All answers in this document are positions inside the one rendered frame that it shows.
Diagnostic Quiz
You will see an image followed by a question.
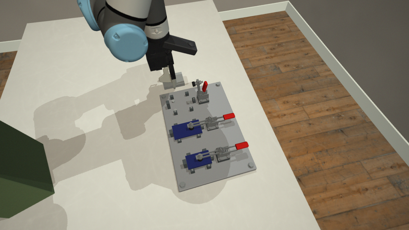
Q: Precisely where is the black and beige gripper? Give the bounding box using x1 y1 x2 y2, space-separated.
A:
146 32 177 89

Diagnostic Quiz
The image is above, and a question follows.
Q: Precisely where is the toggle clamp with red handle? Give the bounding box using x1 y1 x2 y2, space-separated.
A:
187 113 235 131
196 142 249 163

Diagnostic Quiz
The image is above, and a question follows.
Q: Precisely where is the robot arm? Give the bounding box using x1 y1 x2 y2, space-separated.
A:
77 0 197 62

